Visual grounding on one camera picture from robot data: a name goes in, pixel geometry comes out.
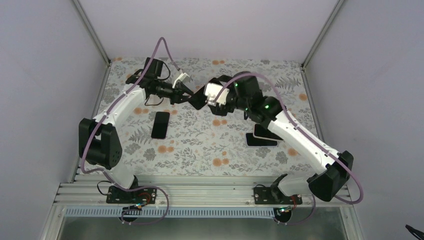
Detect aluminium corner post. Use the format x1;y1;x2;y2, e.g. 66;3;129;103
72;0;111;66
301;0;345;69

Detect black object bottom corner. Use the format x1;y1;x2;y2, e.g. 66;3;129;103
405;224;424;240

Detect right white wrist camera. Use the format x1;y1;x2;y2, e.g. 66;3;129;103
204;83;230;107

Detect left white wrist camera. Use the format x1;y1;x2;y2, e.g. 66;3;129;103
172;72;190;89

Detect slotted grey cable duct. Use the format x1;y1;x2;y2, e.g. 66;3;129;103
64;206;275;219

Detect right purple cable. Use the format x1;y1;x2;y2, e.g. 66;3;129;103
213;72;365;227

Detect left aluminium corner post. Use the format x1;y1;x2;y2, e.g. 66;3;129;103
72;0;111;66

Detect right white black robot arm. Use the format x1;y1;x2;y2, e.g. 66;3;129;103
203;71;354;204

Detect purple cable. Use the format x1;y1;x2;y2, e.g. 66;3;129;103
80;37;183;226
213;72;365;227

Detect right aluminium corner post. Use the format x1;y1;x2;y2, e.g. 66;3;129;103
301;0;345;69

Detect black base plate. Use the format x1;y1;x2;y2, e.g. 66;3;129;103
253;184;303;205
106;186;157;205

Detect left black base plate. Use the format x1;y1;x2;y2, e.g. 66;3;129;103
106;186;157;205

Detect aluminium rail frame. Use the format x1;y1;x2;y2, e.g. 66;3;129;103
41;174;363;240

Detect floral table mat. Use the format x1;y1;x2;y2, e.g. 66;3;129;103
86;56;316;177

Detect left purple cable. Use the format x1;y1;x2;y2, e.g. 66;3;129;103
80;37;183;226

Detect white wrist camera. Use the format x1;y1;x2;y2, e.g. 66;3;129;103
172;72;190;89
204;83;230;107

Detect phone in grey case bottom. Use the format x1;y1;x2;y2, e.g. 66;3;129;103
245;133;278;147

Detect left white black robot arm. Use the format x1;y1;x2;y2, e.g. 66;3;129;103
78;57;194;203

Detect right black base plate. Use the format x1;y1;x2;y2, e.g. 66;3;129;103
253;184;303;205

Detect phone in beige case top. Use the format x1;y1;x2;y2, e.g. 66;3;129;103
253;124;283;142

